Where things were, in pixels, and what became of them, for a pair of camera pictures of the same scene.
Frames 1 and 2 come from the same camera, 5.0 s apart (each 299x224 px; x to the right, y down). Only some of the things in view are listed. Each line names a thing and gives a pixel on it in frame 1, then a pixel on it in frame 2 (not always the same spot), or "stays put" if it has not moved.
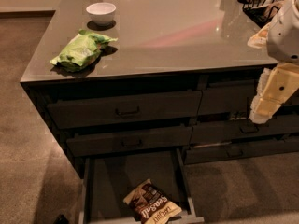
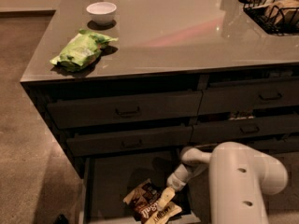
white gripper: x=284 y=37 → x=175 y=181
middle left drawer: x=119 y=141 stays put
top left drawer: x=125 y=109 stays put
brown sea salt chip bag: x=150 y=204 stays put
